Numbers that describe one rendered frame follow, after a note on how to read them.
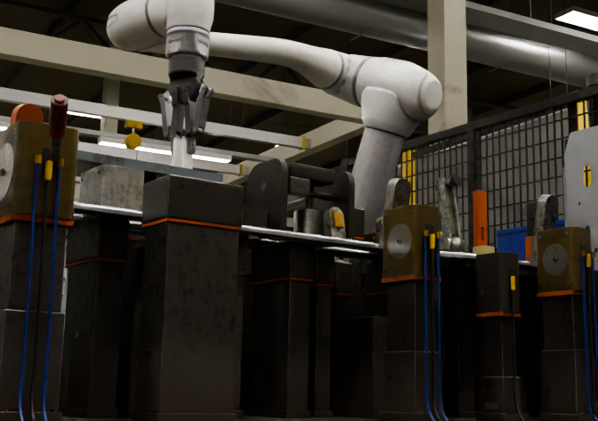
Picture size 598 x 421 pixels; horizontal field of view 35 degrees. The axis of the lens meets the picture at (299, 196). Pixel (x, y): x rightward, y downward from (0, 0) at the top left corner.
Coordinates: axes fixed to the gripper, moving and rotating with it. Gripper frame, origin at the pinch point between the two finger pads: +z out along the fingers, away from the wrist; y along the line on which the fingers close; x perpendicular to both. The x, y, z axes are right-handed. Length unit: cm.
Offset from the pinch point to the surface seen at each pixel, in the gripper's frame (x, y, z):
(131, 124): 513, -497, -202
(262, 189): 6.8, 15.3, 7.3
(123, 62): 409, -411, -218
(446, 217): 45, 38, 9
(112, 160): -18.4, -1.5, 4.9
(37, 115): -62, 27, 11
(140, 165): -13.2, 0.7, 4.9
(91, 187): -30.0, 5.2, 12.9
